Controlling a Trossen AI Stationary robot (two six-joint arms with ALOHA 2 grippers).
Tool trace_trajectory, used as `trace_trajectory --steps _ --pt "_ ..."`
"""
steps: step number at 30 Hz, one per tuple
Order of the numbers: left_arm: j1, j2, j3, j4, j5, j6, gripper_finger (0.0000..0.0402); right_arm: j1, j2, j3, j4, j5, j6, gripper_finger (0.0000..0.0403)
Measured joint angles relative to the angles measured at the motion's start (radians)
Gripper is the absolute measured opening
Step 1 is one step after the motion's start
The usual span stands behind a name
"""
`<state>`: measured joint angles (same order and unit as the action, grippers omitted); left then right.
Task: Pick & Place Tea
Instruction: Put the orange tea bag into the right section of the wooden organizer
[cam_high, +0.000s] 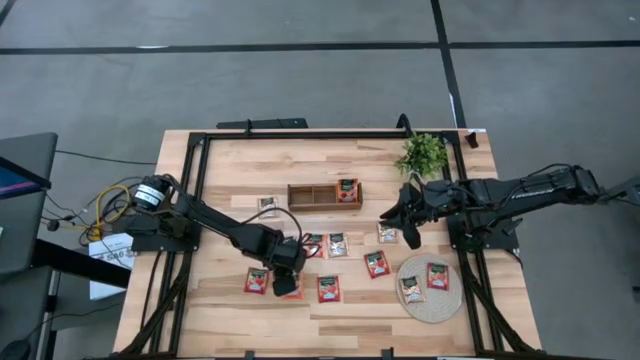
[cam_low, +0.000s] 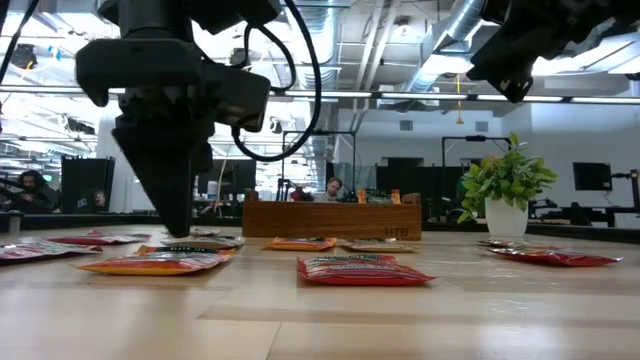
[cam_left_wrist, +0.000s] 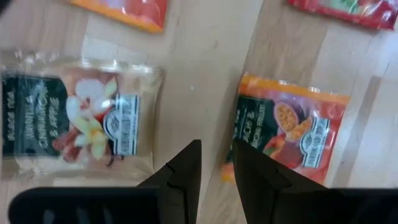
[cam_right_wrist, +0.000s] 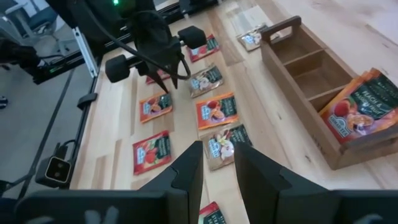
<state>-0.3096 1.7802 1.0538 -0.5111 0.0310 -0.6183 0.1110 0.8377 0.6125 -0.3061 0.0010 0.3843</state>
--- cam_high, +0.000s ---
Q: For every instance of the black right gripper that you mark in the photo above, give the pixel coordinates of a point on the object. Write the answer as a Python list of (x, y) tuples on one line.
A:
[(432, 200)]

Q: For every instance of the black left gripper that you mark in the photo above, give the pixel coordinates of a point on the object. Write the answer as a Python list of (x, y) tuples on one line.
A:
[(287, 255)]

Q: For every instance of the beige tea bag sachet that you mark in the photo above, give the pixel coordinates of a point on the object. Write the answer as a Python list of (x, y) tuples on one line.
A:
[(412, 290), (338, 245), (387, 233), (268, 207)]

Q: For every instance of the orange tea bag sachet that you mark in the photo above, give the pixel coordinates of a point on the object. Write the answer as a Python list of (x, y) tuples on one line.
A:
[(318, 240), (347, 191), (300, 293)]

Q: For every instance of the red tea bag sachet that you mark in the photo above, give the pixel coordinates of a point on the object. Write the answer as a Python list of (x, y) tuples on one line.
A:
[(257, 280), (328, 289), (377, 264), (438, 276)]

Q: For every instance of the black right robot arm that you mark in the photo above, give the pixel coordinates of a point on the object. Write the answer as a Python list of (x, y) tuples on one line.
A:
[(525, 192)]

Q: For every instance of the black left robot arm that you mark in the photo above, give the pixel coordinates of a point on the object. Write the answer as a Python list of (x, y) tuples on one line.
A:
[(225, 225)]

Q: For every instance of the wooden three-compartment tea organizer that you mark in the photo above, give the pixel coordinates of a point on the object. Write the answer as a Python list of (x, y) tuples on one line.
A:
[(312, 206)]

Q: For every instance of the green plant in white pot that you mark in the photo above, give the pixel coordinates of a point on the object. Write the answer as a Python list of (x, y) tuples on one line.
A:
[(422, 155)]

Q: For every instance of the round woven beige placemat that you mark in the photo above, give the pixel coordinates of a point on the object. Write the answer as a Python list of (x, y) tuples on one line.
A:
[(440, 305)]

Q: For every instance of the small black clamp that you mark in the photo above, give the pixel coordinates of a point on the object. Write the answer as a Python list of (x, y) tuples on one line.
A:
[(471, 140)]

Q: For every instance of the black power strip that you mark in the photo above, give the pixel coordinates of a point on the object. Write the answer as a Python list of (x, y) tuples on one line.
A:
[(270, 123)]

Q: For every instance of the white printed paper sheet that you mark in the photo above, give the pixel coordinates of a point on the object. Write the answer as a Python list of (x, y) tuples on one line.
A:
[(112, 250)]

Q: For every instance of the black crossbar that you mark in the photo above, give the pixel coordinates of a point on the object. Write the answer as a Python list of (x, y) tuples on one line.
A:
[(75, 262)]

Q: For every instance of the grey equipment stand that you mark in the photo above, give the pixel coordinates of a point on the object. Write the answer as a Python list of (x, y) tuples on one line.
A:
[(620, 192)]

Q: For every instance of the grey side cabinet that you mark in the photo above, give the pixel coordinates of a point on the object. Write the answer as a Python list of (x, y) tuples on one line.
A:
[(30, 145)]

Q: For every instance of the laptop with lit screen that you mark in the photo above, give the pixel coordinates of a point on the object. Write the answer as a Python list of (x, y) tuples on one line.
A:
[(15, 182)]

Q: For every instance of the black computer mouse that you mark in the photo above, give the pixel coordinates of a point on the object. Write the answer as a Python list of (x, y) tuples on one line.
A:
[(12, 350)]

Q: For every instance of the black curved bracket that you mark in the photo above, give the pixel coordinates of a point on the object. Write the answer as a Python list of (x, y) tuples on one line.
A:
[(404, 122)]

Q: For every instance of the black aluminium table frame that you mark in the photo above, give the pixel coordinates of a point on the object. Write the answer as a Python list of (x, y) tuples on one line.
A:
[(300, 135)]

